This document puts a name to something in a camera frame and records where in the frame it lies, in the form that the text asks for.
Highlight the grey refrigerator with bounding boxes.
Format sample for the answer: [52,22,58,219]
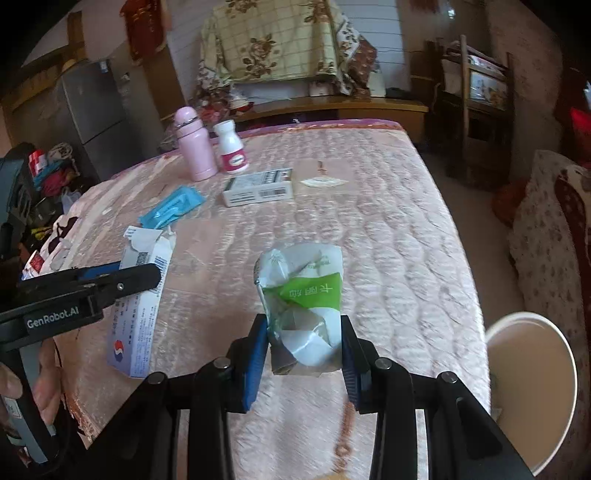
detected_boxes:
[55,59,160,183]

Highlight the white pill bottle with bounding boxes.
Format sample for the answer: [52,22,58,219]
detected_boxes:
[213,120,250,175]

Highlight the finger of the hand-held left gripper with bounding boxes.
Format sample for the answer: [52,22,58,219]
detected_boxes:
[16,262,123,298]
[85,263,162,311]

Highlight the pink bottle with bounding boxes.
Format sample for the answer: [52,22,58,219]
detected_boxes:
[173,106,219,182]

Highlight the pink quilted table cover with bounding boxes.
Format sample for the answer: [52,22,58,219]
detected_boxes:
[53,117,490,480]

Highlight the white medicine box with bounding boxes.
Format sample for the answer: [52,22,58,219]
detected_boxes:
[222,167,295,208]

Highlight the wooden bed frame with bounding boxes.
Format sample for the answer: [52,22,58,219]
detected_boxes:
[231,95,430,144]

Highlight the red hanging cloth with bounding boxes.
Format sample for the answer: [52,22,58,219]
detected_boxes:
[120,0,171,65]

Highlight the red cushion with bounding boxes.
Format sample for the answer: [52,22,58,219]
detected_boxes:
[568,106,591,162]

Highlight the white printed plastic bag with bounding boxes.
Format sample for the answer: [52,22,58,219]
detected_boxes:
[21,215,79,280]

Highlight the dark wooden shelf rack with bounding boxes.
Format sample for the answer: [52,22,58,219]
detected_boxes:
[425,34,515,190]

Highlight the pile of colourful clothes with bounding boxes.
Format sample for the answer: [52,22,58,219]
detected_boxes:
[28,143,79,215]

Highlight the person's left hand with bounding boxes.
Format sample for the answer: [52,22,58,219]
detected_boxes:
[0,340,63,424]

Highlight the red bag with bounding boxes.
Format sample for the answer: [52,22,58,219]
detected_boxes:
[492,178,532,227]

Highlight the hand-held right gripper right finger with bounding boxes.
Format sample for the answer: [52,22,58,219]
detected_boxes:
[339,316,532,480]

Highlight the blue plastic packet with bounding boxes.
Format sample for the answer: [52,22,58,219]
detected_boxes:
[139,185,206,230]

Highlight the white carton with blue print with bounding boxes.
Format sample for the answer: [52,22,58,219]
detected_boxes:
[107,224,177,379]

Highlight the yellow floral blanket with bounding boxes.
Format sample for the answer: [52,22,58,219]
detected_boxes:
[194,0,384,100]

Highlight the white waste bin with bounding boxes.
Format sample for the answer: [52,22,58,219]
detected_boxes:
[485,311,579,478]

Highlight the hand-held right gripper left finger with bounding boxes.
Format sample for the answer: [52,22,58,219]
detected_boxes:
[81,314,271,480]

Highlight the white green packet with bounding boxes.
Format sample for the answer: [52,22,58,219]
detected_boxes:
[254,242,346,377]

